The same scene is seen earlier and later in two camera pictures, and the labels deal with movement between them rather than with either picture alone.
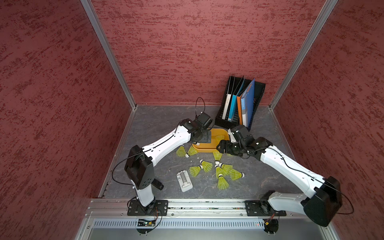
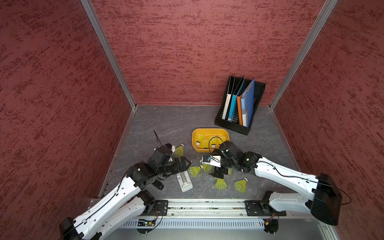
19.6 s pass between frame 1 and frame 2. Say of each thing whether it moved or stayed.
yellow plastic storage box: stayed
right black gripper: moved
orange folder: stayed
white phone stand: stayed
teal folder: stayed
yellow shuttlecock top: moved
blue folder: stayed
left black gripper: moved
